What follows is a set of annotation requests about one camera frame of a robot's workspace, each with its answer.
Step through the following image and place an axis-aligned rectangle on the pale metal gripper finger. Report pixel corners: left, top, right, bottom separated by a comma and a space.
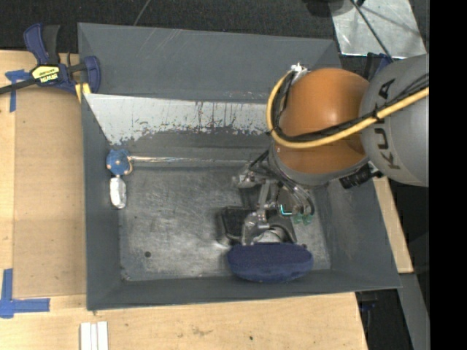
240, 211, 264, 246
257, 223, 290, 244

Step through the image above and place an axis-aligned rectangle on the white plastic packet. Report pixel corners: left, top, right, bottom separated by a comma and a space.
109, 176, 128, 209

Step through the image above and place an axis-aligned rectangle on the blue disc with brass dots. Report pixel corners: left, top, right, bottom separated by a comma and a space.
105, 148, 134, 177

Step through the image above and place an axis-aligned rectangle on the grey metal bin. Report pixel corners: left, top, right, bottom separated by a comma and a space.
76, 22, 403, 311

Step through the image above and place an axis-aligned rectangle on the black glossy box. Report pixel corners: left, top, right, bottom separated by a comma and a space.
218, 205, 298, 246

